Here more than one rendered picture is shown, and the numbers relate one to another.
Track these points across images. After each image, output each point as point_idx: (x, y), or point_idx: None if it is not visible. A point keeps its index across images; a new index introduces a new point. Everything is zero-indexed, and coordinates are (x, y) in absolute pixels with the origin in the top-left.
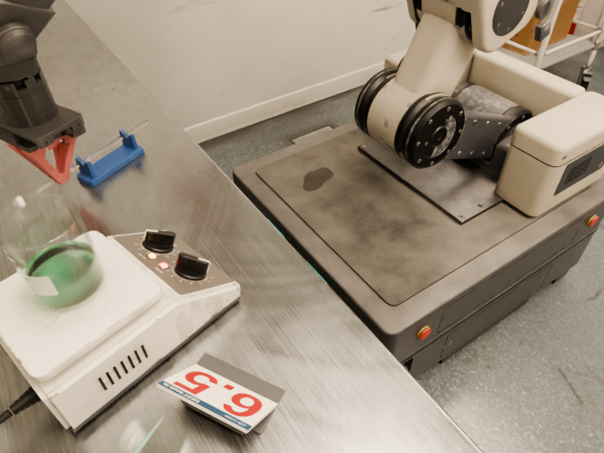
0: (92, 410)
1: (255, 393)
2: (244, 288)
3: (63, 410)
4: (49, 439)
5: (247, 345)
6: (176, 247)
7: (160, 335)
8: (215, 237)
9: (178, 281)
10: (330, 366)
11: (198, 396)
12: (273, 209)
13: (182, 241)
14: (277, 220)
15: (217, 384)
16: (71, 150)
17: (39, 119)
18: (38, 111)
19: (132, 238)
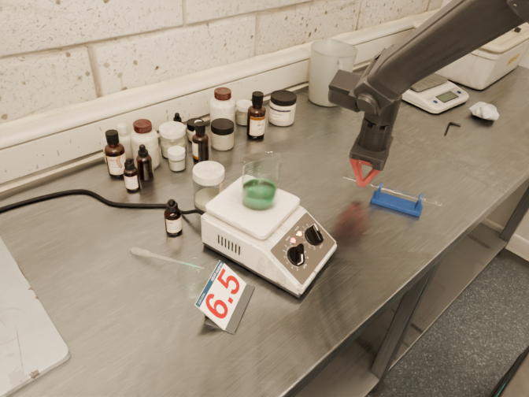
0: (210, 243)
1: (230, 317)
2: (308, 299)
3: (202, 228)
4: (200, 236)
5: (264, 309)
6: (318, 247)
7: (249, 254)
8: (350, 275)
9: (282, 249)
10: (256, 360)
11: (216, 280)
12: (518, 377)
13: (340, 257)
14: (506, 384)
15: (231, 294)
16: (373, 174)
17: (365, 146)
18: (368, 142)
19: (312, 222)
